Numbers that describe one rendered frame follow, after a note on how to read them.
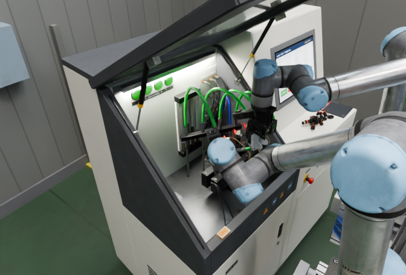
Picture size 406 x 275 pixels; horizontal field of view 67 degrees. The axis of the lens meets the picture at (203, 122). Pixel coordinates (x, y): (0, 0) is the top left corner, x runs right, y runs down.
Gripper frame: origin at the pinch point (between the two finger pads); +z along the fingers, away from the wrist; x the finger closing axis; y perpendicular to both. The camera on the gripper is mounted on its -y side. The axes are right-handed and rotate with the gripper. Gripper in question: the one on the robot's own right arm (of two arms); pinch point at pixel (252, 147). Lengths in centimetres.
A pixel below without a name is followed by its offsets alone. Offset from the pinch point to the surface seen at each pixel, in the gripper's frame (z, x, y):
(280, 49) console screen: -17, 59, -27
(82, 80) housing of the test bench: -20, -33, -63
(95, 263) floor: 125, -45, -91
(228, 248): 38.4, -19.5, 5.4
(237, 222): 30.0, -12.4, 3.9
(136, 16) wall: 0, 91, -204
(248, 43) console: -25, 37, -32
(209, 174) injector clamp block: 27.0, -1.4, -21.9
